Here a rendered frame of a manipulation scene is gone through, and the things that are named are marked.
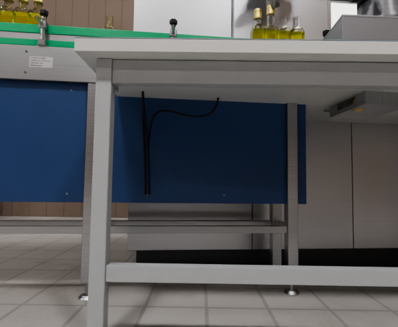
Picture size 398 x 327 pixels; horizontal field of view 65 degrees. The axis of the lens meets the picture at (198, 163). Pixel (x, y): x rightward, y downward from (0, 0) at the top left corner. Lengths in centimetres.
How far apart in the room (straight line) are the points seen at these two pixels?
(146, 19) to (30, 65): 60
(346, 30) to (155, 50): 46
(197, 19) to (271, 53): 87
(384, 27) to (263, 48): 30
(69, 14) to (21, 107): 322
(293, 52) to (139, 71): 38
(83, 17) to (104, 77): 351
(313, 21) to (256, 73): 96
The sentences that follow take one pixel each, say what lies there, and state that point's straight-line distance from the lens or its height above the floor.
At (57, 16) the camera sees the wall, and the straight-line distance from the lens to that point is 446.
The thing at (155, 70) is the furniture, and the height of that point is 69.
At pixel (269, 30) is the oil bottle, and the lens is 148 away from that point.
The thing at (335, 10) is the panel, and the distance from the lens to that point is 184.
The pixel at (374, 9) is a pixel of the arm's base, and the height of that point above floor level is 86.
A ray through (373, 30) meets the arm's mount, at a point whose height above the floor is 77.
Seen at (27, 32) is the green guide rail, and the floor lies 93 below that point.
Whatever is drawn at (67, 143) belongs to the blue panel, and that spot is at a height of 54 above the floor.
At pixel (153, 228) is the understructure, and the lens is 114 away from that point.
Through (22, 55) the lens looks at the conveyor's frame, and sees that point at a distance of 130.
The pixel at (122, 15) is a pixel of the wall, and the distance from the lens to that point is 423.
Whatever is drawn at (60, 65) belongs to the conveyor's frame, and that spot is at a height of 81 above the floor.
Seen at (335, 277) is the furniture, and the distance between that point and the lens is 86.
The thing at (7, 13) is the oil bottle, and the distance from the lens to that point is 154.
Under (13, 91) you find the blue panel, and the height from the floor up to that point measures 72.
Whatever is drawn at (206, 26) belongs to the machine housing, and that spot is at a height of 115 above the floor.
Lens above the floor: 40
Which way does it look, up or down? 4 degrees up
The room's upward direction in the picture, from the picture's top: 1 degrees clockwise
